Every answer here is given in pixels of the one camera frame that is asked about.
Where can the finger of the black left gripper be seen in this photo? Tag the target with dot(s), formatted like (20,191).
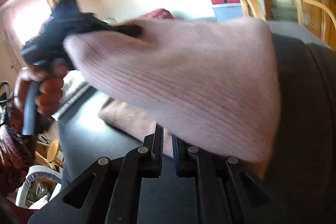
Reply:
(128,30)

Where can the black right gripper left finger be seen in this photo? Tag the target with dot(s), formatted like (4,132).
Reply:
(108,191)

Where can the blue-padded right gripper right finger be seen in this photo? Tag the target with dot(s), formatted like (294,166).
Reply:
(227,191)

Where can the pink knitted sweater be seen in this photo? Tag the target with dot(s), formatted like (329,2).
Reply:
(213,85)

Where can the person's left hand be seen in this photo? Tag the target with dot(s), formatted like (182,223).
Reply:
(50,89)

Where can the red patterned sofa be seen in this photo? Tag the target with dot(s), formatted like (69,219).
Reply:
(158,14)

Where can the white basket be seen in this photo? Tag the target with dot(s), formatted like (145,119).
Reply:
(41,185)

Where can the small wooden stool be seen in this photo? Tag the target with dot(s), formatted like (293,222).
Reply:
(52,160)

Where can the light blue storage box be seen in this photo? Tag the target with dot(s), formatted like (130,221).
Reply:
(227,11)

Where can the floral patterned left sleeve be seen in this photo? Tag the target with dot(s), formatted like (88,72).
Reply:
(17,153)

